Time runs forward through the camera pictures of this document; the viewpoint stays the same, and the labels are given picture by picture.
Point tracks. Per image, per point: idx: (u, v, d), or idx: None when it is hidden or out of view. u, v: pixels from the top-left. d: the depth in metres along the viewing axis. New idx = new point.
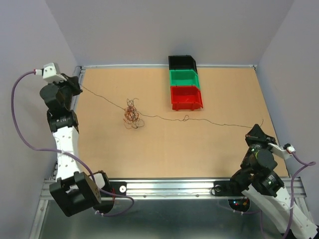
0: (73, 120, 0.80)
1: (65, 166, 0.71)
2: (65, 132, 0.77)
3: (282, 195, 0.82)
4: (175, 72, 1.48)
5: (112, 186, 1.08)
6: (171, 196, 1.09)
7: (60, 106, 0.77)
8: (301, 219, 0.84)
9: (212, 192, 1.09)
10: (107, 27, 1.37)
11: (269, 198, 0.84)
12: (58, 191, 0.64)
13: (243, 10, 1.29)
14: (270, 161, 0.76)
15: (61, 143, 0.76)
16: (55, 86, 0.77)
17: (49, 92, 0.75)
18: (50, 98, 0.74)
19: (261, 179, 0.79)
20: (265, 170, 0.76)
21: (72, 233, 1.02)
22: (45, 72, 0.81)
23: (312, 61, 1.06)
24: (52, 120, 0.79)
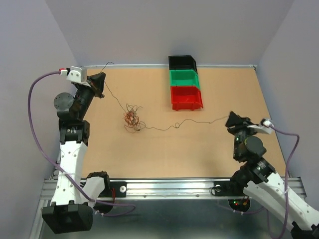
0: (83, 134, 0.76)
1: (63, 190, 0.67)
2: (72, 148, 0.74)
3: (274, 179, 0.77)
4: (175, 72, 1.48)
5: (112, 186, 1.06)
6: (171, 196, 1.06)
7: (72, 118, 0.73)
8: (299, 204, 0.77)
9: (212, 192, 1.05)
10: (107, 27, 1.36)
11: (261, 186, 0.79)
12: (50, 215, 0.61)
13: (244, 9, 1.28)
14: (258, 147, 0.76)
15: (65, 159, 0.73)
16: (71, 96, 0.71)
17: (64, 101, 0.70)
18: (63, 110, 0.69)
19: (253, 168, 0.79)
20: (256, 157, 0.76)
21: (73, 233, 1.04)
22: (70, 74, 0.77)
23: (312, 62, 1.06)
24: (63, 127, 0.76)
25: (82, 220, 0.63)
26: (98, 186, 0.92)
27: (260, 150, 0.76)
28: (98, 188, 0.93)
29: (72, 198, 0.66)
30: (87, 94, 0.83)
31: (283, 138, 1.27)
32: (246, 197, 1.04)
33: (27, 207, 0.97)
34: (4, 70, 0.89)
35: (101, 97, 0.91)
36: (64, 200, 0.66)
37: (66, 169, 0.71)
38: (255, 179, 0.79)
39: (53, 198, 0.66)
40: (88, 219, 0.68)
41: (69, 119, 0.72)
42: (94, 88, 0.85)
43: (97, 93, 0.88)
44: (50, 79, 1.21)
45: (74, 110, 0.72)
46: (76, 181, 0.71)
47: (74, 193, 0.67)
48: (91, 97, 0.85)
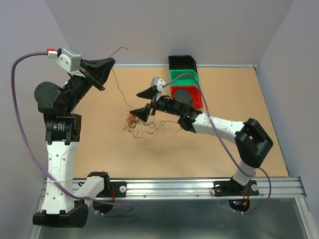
0: (72, 131, 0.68)
1: (53, 198, 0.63)
2: (60, 151, 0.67)
3: (201, 117, 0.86)
4: (175, 72, 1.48)
5: (112, 186, 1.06)
6: (171, 196, 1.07)
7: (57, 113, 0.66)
8: (224, 124, 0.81)
9: (212, 192, 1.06)
10: (107, 27, 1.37)
11: (197, 129, 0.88)
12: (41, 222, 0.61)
13: (243, 10, 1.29)
14: (186, 97, 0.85)
15: (53, 163, 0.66)
16: (55, 87, 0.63)
17: (47, 95, 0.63)
18: (46, 105, 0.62)
19: (187, 118, 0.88)
20: (188, 106, 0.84)
21: (72, 233, 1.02)
22: (59, 59, 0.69)
23: (312, 62, 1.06)
24: (49, 120, 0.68)
25: (76, 223, 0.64)
26: (98, 185, 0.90)
27: (189, 98, 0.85)
28: (98, 187, 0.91)
29: (62, 207, 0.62)
30: (80, 85, 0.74)
31: (283, 138, 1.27)
32: (246, 196, 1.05)
33: (28, 207, 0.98)
34: (5, 70, 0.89)
35: (101, 89, 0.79)
36: (55, 209, 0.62)
37: (55, 175, 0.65)
38: (190, 127, 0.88)
39: (42, 205, 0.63)
40: (83, 216, 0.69)
41: (53, 114, 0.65)
42: (90, 79, 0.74)
43: (96, 83, 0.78)
44: (50, 80, 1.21)
45: (59, 104, 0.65)
46: (66, 187, 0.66)
47: (65, 201, 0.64)
48: (85, 87, 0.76)
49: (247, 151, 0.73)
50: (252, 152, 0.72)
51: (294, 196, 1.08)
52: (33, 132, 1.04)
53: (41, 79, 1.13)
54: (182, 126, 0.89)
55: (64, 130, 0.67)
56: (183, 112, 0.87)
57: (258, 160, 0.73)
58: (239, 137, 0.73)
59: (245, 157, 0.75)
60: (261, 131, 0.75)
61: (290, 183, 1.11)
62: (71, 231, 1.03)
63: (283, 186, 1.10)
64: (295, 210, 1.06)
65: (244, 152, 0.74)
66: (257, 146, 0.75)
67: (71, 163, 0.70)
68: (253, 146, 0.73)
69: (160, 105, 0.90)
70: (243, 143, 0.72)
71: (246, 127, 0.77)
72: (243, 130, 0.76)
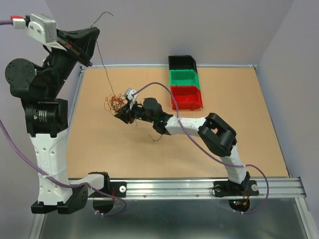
0: (56, 119, 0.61)
1: (48, 191, 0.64)
2: (47, 144, 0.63)
3: (172, 120, 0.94)
4: (175, 72, 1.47)
5: (112, 186, 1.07)
6: (171, 195, 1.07)
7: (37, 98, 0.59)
8: (189, 121, 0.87)
9: (212, 192, 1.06)
10: (106, 27, 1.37)
11: (171, 131, 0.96)
12: (40, 211, 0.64)
13: (243, 10, 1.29)
14: (154, 103, 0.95)
15: (41, 157, 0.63)
16: (31, 64, 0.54)
17: (20, 74, 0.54)
18: (21, 87, 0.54)
19: (161, 123, 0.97)
20: (157, 112, 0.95)
21: (72, 233, 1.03)
22: (29, 29, 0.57)
23: (311, 62, 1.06)
24: (29, 107, 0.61)
25: (75, 208, 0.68)
26: (98, 180, 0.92)
27: (156, 104, 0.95)
28: (98, 184, 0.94)
29: (60, 199, 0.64)
30: (62, 61, 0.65)
31: (283, 138, 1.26)
32: (246, 196, 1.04)
33: (27, 207, 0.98)
34: None
35: (88, 65, 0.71)
36: (53, 200, 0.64)
37: (46, 169, 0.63)
38: (164, 131, 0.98)
39: (39, 196, 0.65)
40: (83, 197, 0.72)
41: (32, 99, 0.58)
42: (73, 53, 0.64)
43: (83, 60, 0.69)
44: None
45: (35, 85, 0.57)
46: (61, 179, 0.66)
47: (61, 193, 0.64)
48: (70, 63, 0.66)
49: (211, 142, 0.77)
50: (216, 142, 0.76)
51: (294, 196, 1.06)
52: None
53: None
54: (158, 130, 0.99)
55: (47, 120, 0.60)
56: (154, 117, 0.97)
57: (224, 148, 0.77)
58: (202, 130, 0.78)
59: (212, 148, 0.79)
60: (222, 122, 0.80)
61: (290, 183, 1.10)
62: (71, 232, 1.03)
63: (283, 185, 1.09)
64: (295, 210, 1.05)
65: (210, 144, 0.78)
66: (221, 136, 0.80)
67: (61, 154, 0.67)
68: (216, 137, 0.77)
69: (135, 113, 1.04)
70: (205, 135, 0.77)
71: (209, 121, 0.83)
72: (206, 124, 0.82)
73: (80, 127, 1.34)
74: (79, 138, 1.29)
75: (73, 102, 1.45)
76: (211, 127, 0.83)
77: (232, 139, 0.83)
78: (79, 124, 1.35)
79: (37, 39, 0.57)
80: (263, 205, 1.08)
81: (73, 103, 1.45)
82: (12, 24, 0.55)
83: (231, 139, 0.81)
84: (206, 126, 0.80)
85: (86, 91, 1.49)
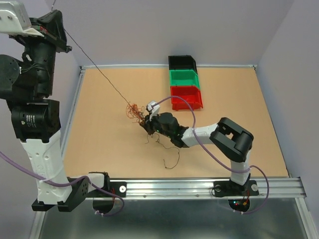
0: (45, 122, 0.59)
1: (47, 192, 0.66)
2: (40, 149, 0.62)
3: (188, 131, 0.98)
4: (175, 72, 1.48)
5: (112, 186, 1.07)
6: (171, 195, 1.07)
7: (26, 99, 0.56)
8: (202, 129, 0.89)
9: (212, 192, 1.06)
10: (106, 27, 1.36)
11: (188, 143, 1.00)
12: (40, 208, 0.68)
13: (243, 10, 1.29)
14: (169, 117, 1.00)
15: (35, 162, 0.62)
16: (15, 61, 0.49)
17: (2, 73, 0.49)
18: (4, 89, 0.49)
19: (178, 136, 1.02)
20: (173, 125, 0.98)
21: (72, 233, 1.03)
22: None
23: (311, 62, 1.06)
24: (17, 111, 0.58)
25: (76, 204, 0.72)
26: (98, 179, 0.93)
27: (171, 119, 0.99)
28: (98, 182, 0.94)
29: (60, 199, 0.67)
30: (44, 52, 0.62)
31: (283, 138, 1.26)
32: (246, 196, 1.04)
33: (27, 207, 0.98)
34: None
35: (67, 50, 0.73)
36: (53, 200, 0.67)
37: (42, 173, 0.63)
38: (182, 144, 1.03)
39: (38, 196, 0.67)
40: (83, 191, 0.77)
41: (20, 100, 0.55)
42: (51, 37, 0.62)
43: (62, 45, 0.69)
44: None
45: (21, 85, 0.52)
46: (59, 179, 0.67)
47: (61, 194, 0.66)
48: (52, 53, 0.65)
49: (225, 146, 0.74)
50: (229, 146, 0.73)
51: (294, 196, 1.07)
52: None
53: None
54: (176, 144, 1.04)
55: (36, 124, 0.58)
56: (171, 131, 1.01)
57: (239, 153, 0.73)
58: (214, 135, 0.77)
59: (227, 154, 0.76)
60: (235, 125, 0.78)
61: (290, 182, 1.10)
62: (70, 232, 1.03)
63: (283, 185, 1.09)
64: (295, 210, 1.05)
65: (224, 149, 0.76)
66: (236, 140, 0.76)
67: (55, 158, 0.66)
68: (229, 140, 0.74)
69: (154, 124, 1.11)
70: (217, 140, 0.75)
71: (222, 126, 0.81)
72: (218, 129, 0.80)
73: (80, 126, 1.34)
74: (79, 138, 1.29)
75: (73, 102, 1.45)
76: (226, 133, 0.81)
77: (250, 144, 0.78)
78: (79, 124, 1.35)
79: (10, 28, 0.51)
80: (263, 205, 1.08)
81: (73, 103, 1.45)
82: None
83: (248, 143, 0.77)
84: (218, 131, 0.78)
85: (86, 91, 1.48)
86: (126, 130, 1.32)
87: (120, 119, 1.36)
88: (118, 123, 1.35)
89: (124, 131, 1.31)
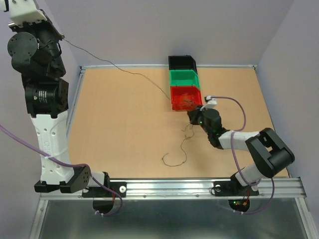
0: (56, 100, 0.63)
1: (51, 171, 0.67)
2: (48, 125, 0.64)
3: (227, 133, 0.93)
4: (175, 72, 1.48)
5: (112, 186, 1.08)
6: (171, 195, 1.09)
7: (40, 74, 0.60)
8: (242, 133, 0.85)
9: (212, 192, 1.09)
10: (106, 26, 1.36)
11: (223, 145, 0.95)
12: (42, 190, 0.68)
13: (243, 10, 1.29)
14: (215, 114, 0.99)
15: (42, 137, 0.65)
16: (34, 38, 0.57)
17: (23, 49, 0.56)
18: (23, 60, 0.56)
19: (216, 135, 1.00)
20: (216, 122, 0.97)
21: (72, 233, 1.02)
22: (11, 4, 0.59)
23: (311, 63, 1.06)
24: (30, 88, 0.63)
25: (77, 188, 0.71)
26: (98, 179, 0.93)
27: (216, 115, 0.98)
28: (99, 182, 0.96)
29: (62, 179, 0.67)
30: (48, 37, 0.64)
31: (283, 138, 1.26)
32: (246, 196, 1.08)
33: (26, 206, 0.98)
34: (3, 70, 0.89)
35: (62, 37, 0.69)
36: (55, 180, 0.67)
37: (47, 149, 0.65)
38: (218, 144, 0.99)
39: (41, 176, 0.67)
40: (85, 178, 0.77)
41: (34, 74, 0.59)
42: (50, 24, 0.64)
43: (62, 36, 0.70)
44: None
45: (38, 61, 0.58)
46: (63, 158, 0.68)
47: (63, 174, 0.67)
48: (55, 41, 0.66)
49: (258, 155, 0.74)
50: (263, 156, 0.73)
51: (294, 196, 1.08)
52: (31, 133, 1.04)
53: None
54: (212, 142, 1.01)
55: (47, 101, 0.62)
56: (212, 129, 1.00)
57: (272, 167, 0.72)
58: (251, 140, 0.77)
59: (258, 164, 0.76)
60: (278, 140, 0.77)
61: (289, 183, 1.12)
62: (70, 232, 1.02)
63: (283, 186, 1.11)
64: (295, 210, 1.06)
65: (257, 158, 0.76)
66: (272, 154, 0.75)
67: (62, 135, 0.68)
68: (264, 151, 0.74)
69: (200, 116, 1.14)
70: (252, 144, 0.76)
71: (263, 137, 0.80)
72: (259, 138, 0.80)
73: (80, 126, 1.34)
74: (79, 138, 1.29)
75: (73, 102, 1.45)
76: (265, 145, 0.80)
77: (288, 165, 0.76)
78: (79, 124, 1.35)
79: (23, 10, 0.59)
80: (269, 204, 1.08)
81: (73, 103, 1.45)
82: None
83: (286, 162, 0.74)
84: (258, 138, 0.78)
85: (86, 91, 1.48)
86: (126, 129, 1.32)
87: (120, 119, 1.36)
88: (118, 123, 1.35)
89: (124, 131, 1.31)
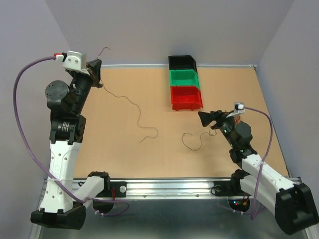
0: (76, 131, 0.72)
1: (52, 197, 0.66)
2: (63, 150, 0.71)
3: (252, 158, 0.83)
4: (175, 72, 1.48)
5: (112, 186, 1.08)
6: (171, 196, 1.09)
7: (65, 112, 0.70)
8: (272, 175, 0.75)
9: (212, 192, 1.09)
10: (107, 26, 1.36)
11: (243, 165, 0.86)
12: (38, 219, 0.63)
13: (244, 9, 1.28)
14: (246, 131, 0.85)
15: (55, 162, 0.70)
16: (65, 85, 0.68)
17: (57, 91, 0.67)
18: (54, 100, 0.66)
19: (239, 151, 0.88)
20: (244, 140, 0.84)
21: (72, 233, 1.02)
22: (67, 60, 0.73)
23: (312, 63, 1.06)
24: (55, 120, 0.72)
25: (73, 223, 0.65)
26: (97, 186, 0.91)
27: (248, 133, 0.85)
28: (97, 189, 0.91)
29: (61, 206, 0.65)
30: (84, 84, 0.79)
31: (283, 138, 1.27)
32: (246, 196, 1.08)
33: (27, 207, 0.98)
34: (4, 70, 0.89)
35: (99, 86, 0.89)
36: (53, 208, 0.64)
37: (56, 174, 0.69)
38: (238, 161, 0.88)
39: (41, 203, 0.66)
40: (80, 219, 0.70)
41: (61, 111, 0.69)
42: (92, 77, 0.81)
43: (95, 82, 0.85)
44: (50, 79, 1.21)
45: (67, 101, 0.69)
46: (67, 186, 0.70)
47: (63, 200, 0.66)
48: (89, 86, 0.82)
49: (284, 210, 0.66)
50: (288, 217, 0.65)
51: None
52: (33, 133, 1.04)
53: (41, 80, 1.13)
54: (232, 157, 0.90)
55: (68, 130, 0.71)
56: (238, 143, 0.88)
57: (292, 227, 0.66)
58: (282, 195, 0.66)
59: (279, 215, 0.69)
60: (311, 201, 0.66)
61: None
62: (70, 232, 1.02)
63: None
64: None
65: (280, 211, 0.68)
66: (298, 213, 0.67)
67: (72, 162, 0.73)
68: (292, 212, 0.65)
69: (225, 125, 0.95)
70: (283, 201, 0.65)
71: (294, 189, 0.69)
72: (289, 190, 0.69)
73: None
74: None
75: None
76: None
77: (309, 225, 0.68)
78: None
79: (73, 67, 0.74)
80: None
81: None
82: (55, 59, 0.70)
83: (308, 223, 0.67)
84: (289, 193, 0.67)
85: None
86: (126, 130, 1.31)
87: (120, 119, 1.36)
88: (117, 123, 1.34)
89: (124, 131, 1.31)
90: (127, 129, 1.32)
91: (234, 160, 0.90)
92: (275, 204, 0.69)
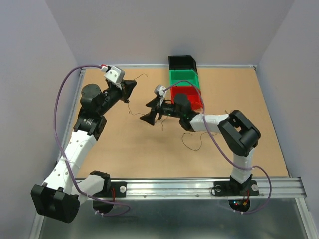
0: (96, 128, 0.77)
1: (57, 175, 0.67)
2: (80, 138, 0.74)
3: (198, 116, 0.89)
4: (175, 72, 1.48)
5: (112, 186, 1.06)
6: (171, 195, 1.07)
7: (92, 109, 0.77)
8: (213, 116, 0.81)
9: (212, 192, 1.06)
10: (107, 26, 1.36)
11: (194, 127, 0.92)
12: (36, 194, 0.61)
13: (244, 9, 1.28)
14: (184, 99, 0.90)
15: (72, 146, 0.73)
16: (98, 88, 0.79)
17: (91, 91, 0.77)
18: (86, 98, 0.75)
19: (187, 119, 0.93)
20: (186, 107, 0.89)
21: (72, 233, 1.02)
22: (108, 72, 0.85)
23: (311, 63, 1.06)
24: (81, 116, 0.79)
25: (66, 210, 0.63)
26: (96, 185, 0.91)
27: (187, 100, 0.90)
28: (96, 187, 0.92)
29: (62, 185, 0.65)
30: (114, 94, 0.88)
31: (283, 138, 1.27)
32: (246, 196, 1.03)
33: (27, 207, 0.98)
34: (4, 70, 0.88)
35: (125, 101, 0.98)
36: (55, 185, 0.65)
37: (68, 155, 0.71)
38: (190, 128, 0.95)
39: (46, 179, 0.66)
40: (72, 213, 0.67)
41: (89, 108, 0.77)
42: (123, 91, 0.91)
43: (123, 97, 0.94)
44: (50, 79, 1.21)
45: (96, 101, 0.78)
46: (73, 171, 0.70)
47: (66, 181, 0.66)
48: (117, 99, 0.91)
49: (230, 137, 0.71)
50: (235, 138, 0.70)
51: (294, 196, 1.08)
52: (33, 133, 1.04)
53: (41, 80, 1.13)
54: (183, 126, 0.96)
55: (89, 125, 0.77)
56: (182, 112, 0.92)
57: (243, 147, 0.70)
58: (223, 124, 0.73)
59: (232, 145, 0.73)
60: (246, 120, 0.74)
61: (290, 183, 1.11)
62: (70, 231, 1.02)
63: (283, 186, 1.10)
64: (294, 210, 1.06)
65: (229, 140, 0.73)
66: (243, 135, 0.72)
67: (85, 153, 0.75)
68: (236, 133, 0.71)
69: (164, 109, 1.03)
70: (225, 129, 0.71)
71: (232, 118, 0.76)
72: (228, 120, 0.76)
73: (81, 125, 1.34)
74: None
75: (73, 102, 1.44)
76: (234, 125, 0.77)
77: (256, 142, 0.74)
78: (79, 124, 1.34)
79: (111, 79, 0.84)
80: (267, 205, 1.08)
81: (73, 103, 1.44)
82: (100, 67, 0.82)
83: (254, 140, 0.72)
84: (228, 121, 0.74)
85: None
86: (126, 129, 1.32)
87: (121, 119, 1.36)
88: (117, 123, 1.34)
89: (124, 131, 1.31)
90: (127, 129, 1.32)
91: (187, 130, 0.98)
92: (224, 137, 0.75)
